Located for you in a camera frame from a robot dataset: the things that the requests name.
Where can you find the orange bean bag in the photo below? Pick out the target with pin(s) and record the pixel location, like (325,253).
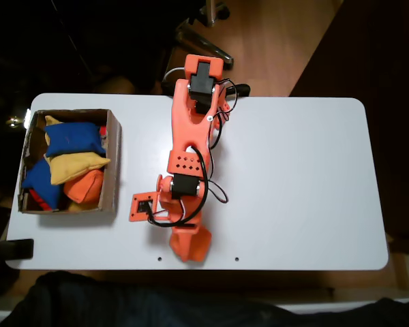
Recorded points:
(204,243)
(83,187)

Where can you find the cardboard box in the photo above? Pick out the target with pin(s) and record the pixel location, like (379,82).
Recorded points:
(110,170)

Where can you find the yellow bean bag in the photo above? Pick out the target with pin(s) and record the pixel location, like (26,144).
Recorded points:
(51,120)
(80,206)
(71,167)

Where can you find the red bean bag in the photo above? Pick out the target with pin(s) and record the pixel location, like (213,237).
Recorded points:
(103,131)
(41,201)

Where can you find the blue bean bag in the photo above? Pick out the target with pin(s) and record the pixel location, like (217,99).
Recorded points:
(71,138)
(39,180)

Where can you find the person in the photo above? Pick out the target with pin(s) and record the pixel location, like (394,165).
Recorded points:
(122,306)

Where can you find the black table clamp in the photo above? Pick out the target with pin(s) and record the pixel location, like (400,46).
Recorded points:
(240,89)

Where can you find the black clamp block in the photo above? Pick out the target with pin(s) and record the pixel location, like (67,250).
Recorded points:
(17,249)

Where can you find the metal office chair base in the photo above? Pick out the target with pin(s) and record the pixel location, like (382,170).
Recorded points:
(204,42)

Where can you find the shiny metal object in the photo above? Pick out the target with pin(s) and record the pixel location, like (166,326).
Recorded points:
(14,121)

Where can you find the orange gripper camera mount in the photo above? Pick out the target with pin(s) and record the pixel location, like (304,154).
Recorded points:
(141,207)

